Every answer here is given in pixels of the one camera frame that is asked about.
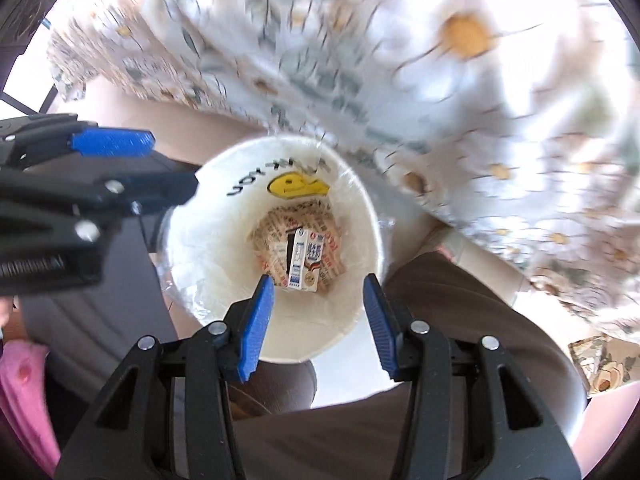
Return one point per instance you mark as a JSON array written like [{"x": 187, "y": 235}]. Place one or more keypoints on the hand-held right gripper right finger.
[{"x": 380, "y": 325}]

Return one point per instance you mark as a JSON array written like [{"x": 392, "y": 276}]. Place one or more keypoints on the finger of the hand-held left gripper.
[
  {"x": 112, "y": 142},
  {"x": 150, "y": 187}
]

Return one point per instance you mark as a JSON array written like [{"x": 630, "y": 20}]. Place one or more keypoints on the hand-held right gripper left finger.
[{"x": 257, "y": 320}]

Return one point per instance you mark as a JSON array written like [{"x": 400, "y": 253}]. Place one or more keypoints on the white milk carton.
[{"x": 305, "y": 260}]

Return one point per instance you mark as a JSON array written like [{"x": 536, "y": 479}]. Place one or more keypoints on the white bin with plastic liner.
[{"x": 220, "y": 240}]

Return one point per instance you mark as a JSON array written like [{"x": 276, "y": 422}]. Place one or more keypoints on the person's brown pants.
[{"x": 450, "y": 320}]

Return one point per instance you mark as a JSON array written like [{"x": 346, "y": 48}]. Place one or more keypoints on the red printed paper wrapper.
[{"x": 272, "y": 235}]

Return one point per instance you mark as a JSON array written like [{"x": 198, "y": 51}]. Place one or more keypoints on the dark furniture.
[{"x": 27, "y": 5}]

